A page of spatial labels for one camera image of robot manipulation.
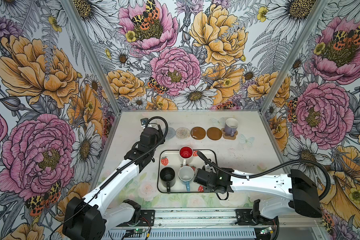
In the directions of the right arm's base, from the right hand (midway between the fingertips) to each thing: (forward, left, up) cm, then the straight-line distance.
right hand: (210, 188), depth 78 cm
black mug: (+8, +23, -3) cm, 24 cm away
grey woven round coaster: (+40, +22, -5) cm, 46 cm away
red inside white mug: (+22, +12, -1) cm, 25 cm away
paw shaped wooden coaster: (+36, -18, -5) cm, 41 cm away
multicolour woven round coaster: (+40, +14, -6) cm, 43 cm away
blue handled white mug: (+9, +12, -2) cm, 15 cm away
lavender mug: (+42, -20, -1) cm, 47 cm away
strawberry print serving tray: (+20, +21, -5) cm, 30 cm away
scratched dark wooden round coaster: (+40, +3, -5) cm, 40 cm away
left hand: (+23, +28, +15) cm, 40 cm away
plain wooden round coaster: (+40, -9, -7) cm, 41 cm away
